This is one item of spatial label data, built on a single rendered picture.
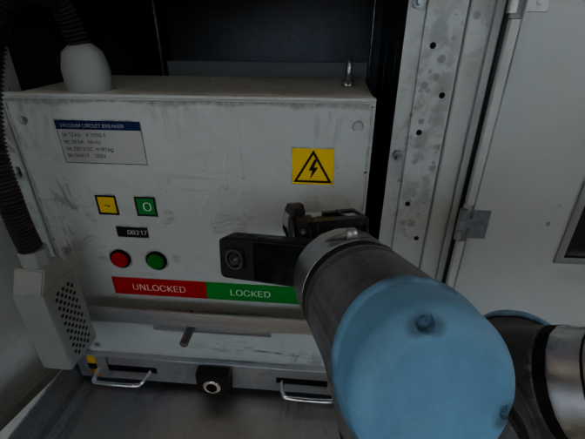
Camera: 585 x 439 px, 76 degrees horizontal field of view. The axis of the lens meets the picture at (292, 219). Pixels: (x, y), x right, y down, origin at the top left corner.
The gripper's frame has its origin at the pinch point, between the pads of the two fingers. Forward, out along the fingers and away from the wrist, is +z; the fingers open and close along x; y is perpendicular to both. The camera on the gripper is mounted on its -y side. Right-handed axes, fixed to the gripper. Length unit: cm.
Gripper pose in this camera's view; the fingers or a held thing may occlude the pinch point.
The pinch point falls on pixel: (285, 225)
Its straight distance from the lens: 53.0
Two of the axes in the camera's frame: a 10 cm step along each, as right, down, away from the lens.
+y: 9.9, -0.8, 1.5
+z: -1.7, -2.2, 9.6
